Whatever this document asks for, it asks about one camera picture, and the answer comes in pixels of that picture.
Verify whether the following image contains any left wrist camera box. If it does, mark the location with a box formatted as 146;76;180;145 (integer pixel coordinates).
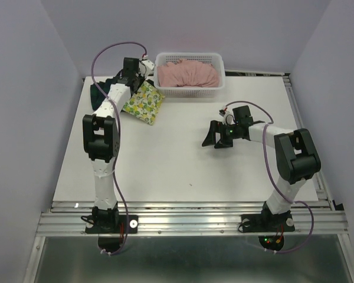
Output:
139;60;155;77

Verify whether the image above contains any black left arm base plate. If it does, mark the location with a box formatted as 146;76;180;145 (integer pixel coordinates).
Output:
80;215;139;256

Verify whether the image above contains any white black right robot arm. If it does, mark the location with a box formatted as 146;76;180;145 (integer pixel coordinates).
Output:
202;101;321;233

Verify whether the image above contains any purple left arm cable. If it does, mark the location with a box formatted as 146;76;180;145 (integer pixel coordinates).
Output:
91;42;150;256

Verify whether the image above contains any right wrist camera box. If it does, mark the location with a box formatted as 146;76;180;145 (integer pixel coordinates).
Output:
219;108;234;126

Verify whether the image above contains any lemon print skirt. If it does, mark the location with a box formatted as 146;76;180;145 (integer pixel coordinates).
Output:
122;81;165;126

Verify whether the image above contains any white plastic basket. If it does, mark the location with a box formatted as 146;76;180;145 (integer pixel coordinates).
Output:
154;52;225;97

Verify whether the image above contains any pink skirt in basket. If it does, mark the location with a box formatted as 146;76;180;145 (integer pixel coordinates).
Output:
157;59;220;88

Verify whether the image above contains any front aluminium rail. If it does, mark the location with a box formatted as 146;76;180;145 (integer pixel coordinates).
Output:
36;200;349;237

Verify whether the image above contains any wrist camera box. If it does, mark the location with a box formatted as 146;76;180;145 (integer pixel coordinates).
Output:
219;108;234;126
139;60;155;77

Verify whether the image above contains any green plaid folded skirt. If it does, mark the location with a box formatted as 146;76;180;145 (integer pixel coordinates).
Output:
90;77;114;111

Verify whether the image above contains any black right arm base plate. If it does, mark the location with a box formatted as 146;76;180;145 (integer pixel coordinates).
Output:
238;213;297;253

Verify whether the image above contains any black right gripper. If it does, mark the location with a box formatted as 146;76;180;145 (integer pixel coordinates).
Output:
202;120;241;148

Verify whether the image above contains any aluminium frame rail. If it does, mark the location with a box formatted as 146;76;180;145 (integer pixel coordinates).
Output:
225;70;291;87

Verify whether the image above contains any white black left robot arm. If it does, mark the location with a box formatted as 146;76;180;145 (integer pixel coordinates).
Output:
81;57;145;234

